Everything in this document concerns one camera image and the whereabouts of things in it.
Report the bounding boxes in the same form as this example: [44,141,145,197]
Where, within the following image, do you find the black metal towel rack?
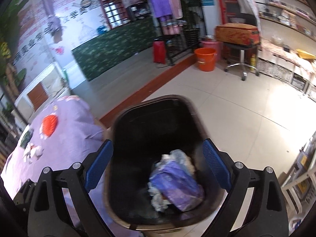
[152,0,208,67]

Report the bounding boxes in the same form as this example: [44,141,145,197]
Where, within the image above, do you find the red ladder shelf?
[218,0,241,24]

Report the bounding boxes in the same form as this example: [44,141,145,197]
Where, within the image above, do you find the pink plastic basin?
[201,40,223,62]

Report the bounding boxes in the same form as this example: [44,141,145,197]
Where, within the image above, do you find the purple floral tablecloth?
[1,95,139,237]

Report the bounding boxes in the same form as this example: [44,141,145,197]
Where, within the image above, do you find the brown patterned stool cushion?
[215,23,260,46]

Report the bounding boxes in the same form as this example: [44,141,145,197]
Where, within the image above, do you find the small white crumpled wrapper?
[23,143,43,164]

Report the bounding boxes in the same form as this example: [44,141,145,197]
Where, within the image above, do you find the green patterned counter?
[71,18,155,81]

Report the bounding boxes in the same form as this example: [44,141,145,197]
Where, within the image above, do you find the pink hanging towel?
[168,0,183,19]

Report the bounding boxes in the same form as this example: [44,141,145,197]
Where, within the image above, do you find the orange plastic bucket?
[194,47,217,72]

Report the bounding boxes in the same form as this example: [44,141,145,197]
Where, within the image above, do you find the purple hanging towel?
[149,0,172,18]

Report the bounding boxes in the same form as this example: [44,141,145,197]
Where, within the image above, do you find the white swing sofa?
[11,62,70,122]

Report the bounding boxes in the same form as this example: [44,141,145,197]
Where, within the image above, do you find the orange brown cushion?
[27,82,48,111]

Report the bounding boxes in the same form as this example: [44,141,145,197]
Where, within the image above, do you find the chrome swivel stool base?
[224,42,260,81]

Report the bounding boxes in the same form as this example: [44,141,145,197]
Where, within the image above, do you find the clear plastic bag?
[162,149,196,175]

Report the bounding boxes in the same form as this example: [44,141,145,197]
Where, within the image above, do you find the red paper bag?
[153,40,166,64]

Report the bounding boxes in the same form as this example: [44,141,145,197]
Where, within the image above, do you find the red telephone booth cabinet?
[99,0,130,30]

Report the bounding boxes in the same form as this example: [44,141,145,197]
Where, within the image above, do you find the green white tissue box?
[20,128,33,149]

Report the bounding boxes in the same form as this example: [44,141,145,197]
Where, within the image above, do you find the purple tissue package bag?
[150,160,204,212]

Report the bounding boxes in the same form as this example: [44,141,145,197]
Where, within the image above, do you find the black trash bin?
[104,95,224,232]

